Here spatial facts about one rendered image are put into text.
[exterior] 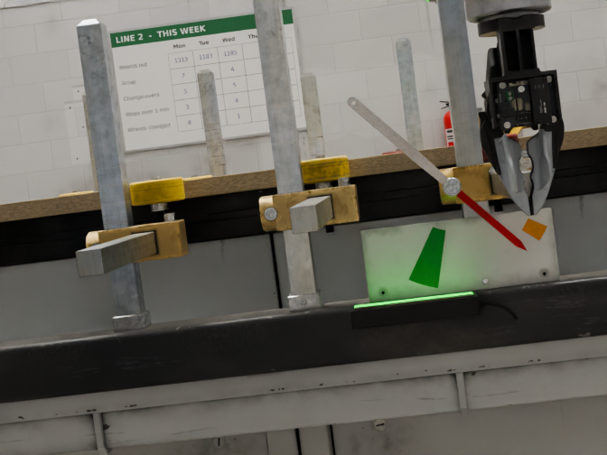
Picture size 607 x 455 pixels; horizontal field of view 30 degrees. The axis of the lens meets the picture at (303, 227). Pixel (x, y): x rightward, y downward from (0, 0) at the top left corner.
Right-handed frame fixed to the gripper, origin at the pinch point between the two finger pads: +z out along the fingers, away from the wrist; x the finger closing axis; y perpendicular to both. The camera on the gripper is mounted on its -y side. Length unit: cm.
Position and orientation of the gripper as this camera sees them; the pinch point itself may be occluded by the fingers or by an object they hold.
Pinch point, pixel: (529, 203)
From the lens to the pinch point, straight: 127.1
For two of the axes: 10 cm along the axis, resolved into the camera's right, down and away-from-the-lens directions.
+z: 1.3, 9.9, 0.5
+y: -0.8, 0.6, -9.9
